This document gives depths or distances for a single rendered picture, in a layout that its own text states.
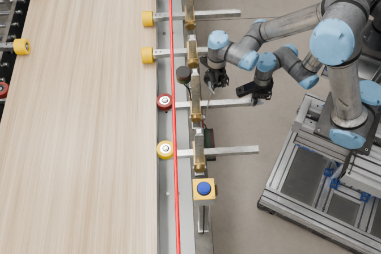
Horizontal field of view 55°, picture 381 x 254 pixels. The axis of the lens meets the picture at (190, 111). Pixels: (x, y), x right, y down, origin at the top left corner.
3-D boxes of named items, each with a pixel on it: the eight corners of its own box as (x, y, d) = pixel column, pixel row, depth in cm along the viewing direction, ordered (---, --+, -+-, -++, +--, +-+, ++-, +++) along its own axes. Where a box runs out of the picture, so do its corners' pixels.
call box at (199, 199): (212, 185, 128) (214, 177, 121) (215, 205, 124) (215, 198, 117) (193, 186, 128) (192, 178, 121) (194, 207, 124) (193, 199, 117)
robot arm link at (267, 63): (282, 59, 151) (266, 68, 148) (277, 75, 160) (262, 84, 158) (269, 46, 154) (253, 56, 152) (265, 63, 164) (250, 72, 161)
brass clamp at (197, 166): (204, 145, 173) (204, 140, 168) (206, 172, 166) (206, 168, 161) (191, 145, 173) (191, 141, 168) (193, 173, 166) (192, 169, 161)
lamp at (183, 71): (191, 94, 169) (190, 65, 151) (192, 105, 167) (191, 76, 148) (178, 95, 169) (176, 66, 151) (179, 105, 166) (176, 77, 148)
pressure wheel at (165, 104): (174, 104, 186) (172, 92, 176) (174, 118, 182) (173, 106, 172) (158, 105, 186) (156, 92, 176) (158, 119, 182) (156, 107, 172)
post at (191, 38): (196, 91, 211) (195, 33, 169) (197, 96, 209) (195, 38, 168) (190, 92, 210) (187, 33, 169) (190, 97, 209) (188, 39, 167)
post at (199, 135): (202, 172, 183) (203, 126, 142) (203, 179, 181) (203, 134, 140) (195, 173, 183) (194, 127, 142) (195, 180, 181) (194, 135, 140)
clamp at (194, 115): (199, 98, 184) (199, 93, 180) (201, 122, 178) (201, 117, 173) (188, 99, 184) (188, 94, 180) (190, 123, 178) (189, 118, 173)
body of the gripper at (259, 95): (270, 101, 173) (274, 86, 162) (252, 102, 173) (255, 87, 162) (267, 87, 177) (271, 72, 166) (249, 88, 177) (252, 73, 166)
